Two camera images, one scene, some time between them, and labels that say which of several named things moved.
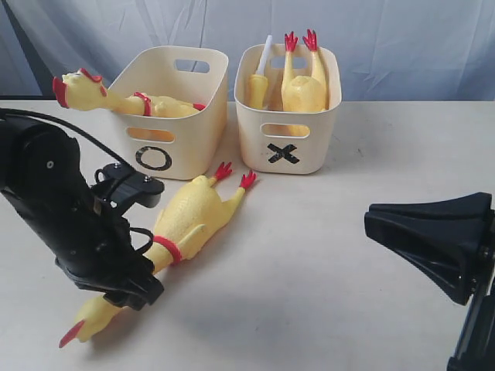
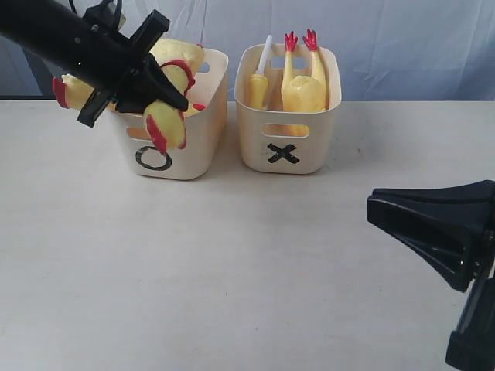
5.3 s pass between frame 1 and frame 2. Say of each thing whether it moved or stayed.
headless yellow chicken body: stayed
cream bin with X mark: stayed
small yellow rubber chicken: moved
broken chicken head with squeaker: stayed
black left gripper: moved
